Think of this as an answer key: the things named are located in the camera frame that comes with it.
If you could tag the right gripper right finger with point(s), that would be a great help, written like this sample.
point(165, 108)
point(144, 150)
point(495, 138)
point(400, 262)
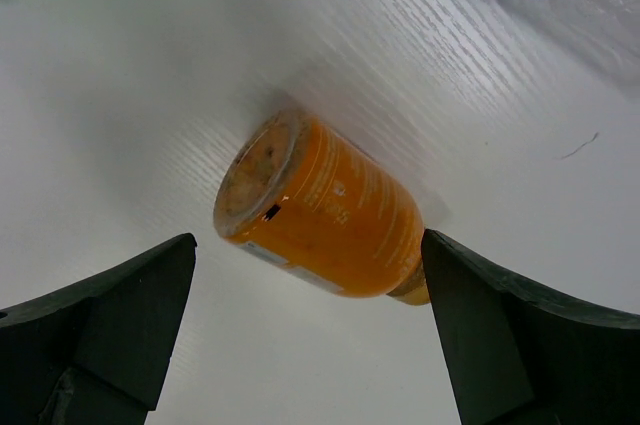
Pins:
point(520, 352)

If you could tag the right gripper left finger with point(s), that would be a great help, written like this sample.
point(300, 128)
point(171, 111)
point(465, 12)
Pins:
point(97, 351)

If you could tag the small orange bottle barcode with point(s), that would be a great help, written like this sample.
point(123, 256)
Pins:
point(305, 200)

